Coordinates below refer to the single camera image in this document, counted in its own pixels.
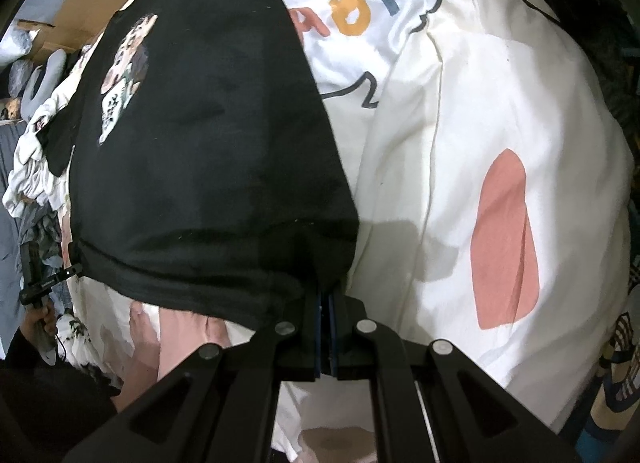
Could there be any cream bear print bed sheet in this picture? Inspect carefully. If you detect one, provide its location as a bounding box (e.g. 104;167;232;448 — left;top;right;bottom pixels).
50;0;636;463

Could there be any person's bare foot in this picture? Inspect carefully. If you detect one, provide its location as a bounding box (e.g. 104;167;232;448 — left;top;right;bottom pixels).
112;303;233;411

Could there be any person's left forearm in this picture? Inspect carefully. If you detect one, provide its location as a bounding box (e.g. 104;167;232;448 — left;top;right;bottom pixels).
0;328;51;376

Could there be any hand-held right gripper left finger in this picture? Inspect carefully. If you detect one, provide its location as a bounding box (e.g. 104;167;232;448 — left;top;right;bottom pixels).
62;290;323;463

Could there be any grey neck pillow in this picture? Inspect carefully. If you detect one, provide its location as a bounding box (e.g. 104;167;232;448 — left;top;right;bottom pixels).
20;50;66;119

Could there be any white hoodie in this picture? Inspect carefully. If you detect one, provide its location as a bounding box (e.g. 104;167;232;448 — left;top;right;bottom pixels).
2;43;96;216

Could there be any person's left hand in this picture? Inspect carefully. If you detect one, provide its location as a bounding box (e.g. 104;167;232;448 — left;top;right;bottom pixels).
22;303;53;344

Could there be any teal printed blanket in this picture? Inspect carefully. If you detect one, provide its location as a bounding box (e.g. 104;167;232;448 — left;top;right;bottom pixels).
587;243;640;449

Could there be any black cartoon print t-shirt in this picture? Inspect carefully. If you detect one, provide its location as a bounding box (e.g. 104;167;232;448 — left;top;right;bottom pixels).
47;0;361;331

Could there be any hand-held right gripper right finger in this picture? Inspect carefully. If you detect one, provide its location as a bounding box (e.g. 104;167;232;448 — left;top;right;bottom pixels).
327;293;583;463

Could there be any white spotted fleece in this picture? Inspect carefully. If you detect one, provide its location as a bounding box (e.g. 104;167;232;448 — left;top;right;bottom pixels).
55;310;123;389

